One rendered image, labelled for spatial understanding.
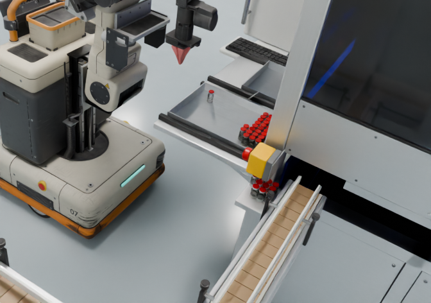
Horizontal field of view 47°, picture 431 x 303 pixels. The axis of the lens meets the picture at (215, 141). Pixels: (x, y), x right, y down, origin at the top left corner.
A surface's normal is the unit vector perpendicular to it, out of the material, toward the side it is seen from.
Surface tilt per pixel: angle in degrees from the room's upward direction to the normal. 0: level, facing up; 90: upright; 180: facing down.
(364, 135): 90
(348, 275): 90
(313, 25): 90
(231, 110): 0
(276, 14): 90
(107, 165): 0
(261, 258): 0
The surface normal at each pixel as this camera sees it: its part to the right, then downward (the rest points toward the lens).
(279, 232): 0.15, -0.77
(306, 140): -0.49, 0.48
